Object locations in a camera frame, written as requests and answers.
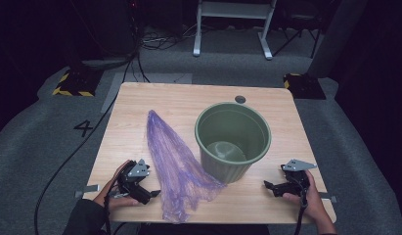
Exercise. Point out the person's dark clothing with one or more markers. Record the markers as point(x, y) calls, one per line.
point(205, 230)

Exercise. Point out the green plastic bin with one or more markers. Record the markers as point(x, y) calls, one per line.
point(221, 169)

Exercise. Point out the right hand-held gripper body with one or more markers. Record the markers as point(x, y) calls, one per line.
point(298, 164)

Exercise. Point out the person's right hand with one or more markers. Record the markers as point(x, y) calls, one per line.
point(314, 204)

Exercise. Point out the black stand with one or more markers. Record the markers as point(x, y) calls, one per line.
point(299, 19)

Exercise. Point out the person's left hand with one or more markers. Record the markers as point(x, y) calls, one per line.
point(118, 203)

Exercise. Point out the grey metal table bracket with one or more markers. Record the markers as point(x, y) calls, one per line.
point(91, 188)
point(330, 197)

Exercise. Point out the purple plastic bag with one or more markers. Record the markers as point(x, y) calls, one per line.
point(179, 169)

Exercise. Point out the grey pillar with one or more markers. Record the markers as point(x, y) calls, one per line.
point(335, 39)

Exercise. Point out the white metal stand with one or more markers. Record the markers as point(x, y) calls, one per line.
point(234, 9)

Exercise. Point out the black yellow striped base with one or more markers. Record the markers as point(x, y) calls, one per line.
point(76, 83)
point(306, 86)

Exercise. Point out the grey table grommet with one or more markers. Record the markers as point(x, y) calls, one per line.
point(240, 99)

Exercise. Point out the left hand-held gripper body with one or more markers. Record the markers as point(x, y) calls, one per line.
point(138, 169)

